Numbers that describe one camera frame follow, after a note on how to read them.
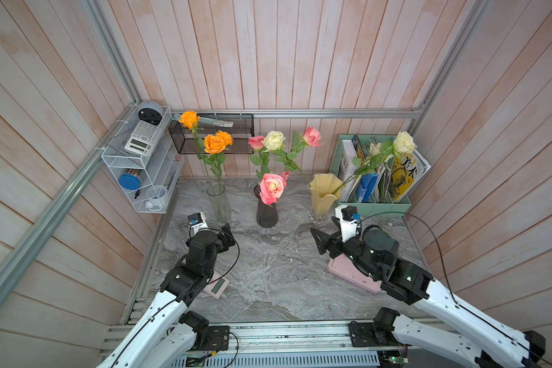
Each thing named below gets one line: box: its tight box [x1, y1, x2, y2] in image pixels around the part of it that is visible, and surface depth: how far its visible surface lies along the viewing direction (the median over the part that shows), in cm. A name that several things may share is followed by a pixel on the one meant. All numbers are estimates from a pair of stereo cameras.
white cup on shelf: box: [145, 184, 168, 211], surface depth 92 cm
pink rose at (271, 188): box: [259, 173, 285, 206], surface depth 61 cm
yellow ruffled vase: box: [307, 173, 343, 225], surface depth 94 cm
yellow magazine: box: [389, 148, 431, 204], surface depth 100 cm
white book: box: [340, 138, 359, 202], surface depth 97 cm
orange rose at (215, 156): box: [202, 134, 227, 217], surface depth 81 cm
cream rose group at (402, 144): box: [333, 131, 418, 195], surface depth 73 cm
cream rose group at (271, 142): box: [259, 130, 288, 175], surface depth 73 cm
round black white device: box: [137, 100, 165, 125], surface depth 83 cm
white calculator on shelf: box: [124, 120, 162, 157], surface depth 79 cm
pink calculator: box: [203, 276, 230, 300], surface depth 85 cm
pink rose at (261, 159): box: [248, 134, 270, 180], surface depth 86 cm
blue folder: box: [355, 173, 378, 204], surface depth 97 cm
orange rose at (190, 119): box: [178, 110, 217, 217], surface depth 84 cm
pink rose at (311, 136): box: [285, 126, 322, 175], surface depth 78 cm
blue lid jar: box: [118, 174, 142, 191], surface depth 79 cm
